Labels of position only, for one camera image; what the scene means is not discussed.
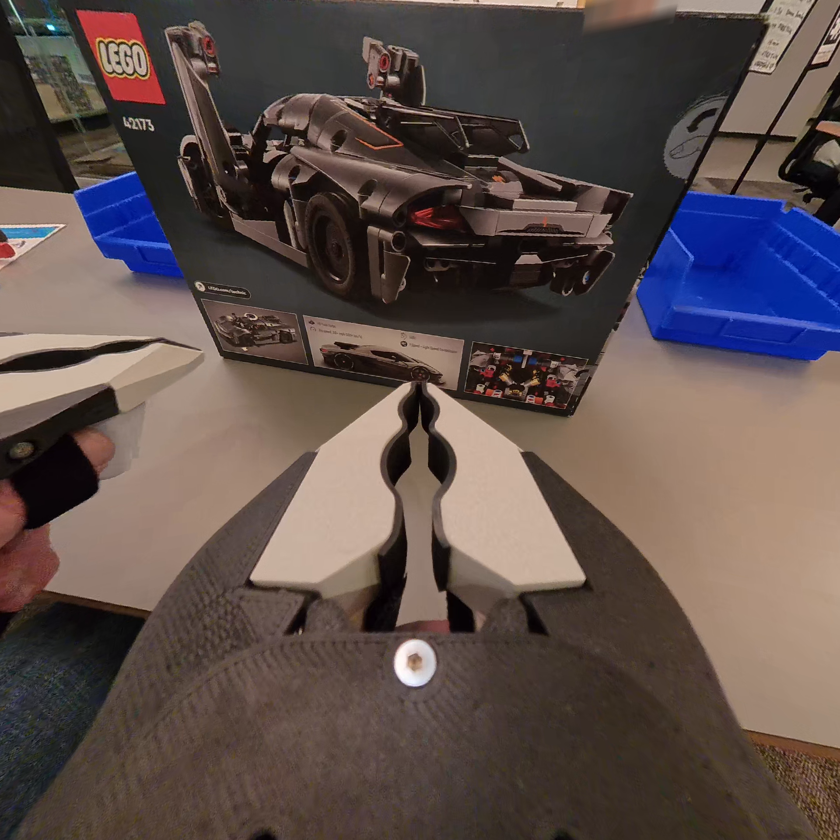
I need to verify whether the black office chair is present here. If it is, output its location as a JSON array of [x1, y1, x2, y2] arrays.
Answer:
[[780, 85, 840, 225]]

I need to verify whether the printed paper sheet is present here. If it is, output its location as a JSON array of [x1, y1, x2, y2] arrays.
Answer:
[[0, 223, 68, 271]]

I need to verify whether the person's left hand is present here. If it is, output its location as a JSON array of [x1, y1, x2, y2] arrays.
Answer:
[[0, 430, 116, 613]]

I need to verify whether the black framed sign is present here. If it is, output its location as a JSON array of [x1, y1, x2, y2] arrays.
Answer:
[[810, 0, 840, 67]]

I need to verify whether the dark lego car box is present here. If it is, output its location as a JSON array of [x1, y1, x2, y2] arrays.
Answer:
[[58, 0, 770, 418]]

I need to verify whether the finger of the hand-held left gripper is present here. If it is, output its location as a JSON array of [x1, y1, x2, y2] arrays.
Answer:
[[0, 340, 206, 416], [0, 333, 166, 363]]

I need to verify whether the blue plastic bin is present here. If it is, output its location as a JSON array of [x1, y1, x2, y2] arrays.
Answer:
[[635, 190, 840, 362], [73, 172, 186, 278]]

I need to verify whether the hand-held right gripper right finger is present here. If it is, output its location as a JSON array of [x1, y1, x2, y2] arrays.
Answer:
[[419, 382, 587, 632]]

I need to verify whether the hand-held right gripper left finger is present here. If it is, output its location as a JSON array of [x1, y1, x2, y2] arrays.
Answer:
[[249, 382, 421, 630]]

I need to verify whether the white handwritten sign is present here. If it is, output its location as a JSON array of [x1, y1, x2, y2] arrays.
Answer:
[[747, 0, 815, 77]]

